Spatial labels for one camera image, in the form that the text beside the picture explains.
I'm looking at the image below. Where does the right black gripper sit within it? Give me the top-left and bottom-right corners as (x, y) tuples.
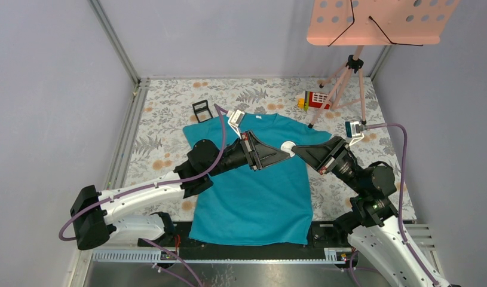
(290, 135), (366, 194)

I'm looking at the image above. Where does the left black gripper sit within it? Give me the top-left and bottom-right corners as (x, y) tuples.
(208, 130), (290, 177)

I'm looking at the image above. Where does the blue round brooch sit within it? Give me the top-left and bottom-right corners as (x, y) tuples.
(280, 141), (296, 158)

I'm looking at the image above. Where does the teal t-shirt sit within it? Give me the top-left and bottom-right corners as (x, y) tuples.
(183, 114), (332, 246)

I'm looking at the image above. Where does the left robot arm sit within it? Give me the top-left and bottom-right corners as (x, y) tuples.
(69, 131), (295, 251)

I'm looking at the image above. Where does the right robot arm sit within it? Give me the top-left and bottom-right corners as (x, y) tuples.
(292, 136), (450, 286)

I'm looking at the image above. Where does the black brooch display box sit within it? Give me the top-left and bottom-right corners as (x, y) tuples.
(192, 100), (213, 123)

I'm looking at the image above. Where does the red toy block house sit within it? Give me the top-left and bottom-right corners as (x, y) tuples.
(297, 91), (328, 111)

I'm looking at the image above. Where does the floral table mat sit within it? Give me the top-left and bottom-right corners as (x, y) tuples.
(124, 78), (416, 221)

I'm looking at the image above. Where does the pink music stand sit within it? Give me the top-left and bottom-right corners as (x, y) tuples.
(307, 0), (459, 127)

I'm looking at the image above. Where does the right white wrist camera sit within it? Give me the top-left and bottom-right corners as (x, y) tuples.
(345, 121), (365, 146)

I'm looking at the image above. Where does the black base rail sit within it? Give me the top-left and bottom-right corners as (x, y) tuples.
(153, 221), (352, 262)

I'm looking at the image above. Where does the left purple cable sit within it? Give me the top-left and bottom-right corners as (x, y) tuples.
(59, 103), (229, 287)

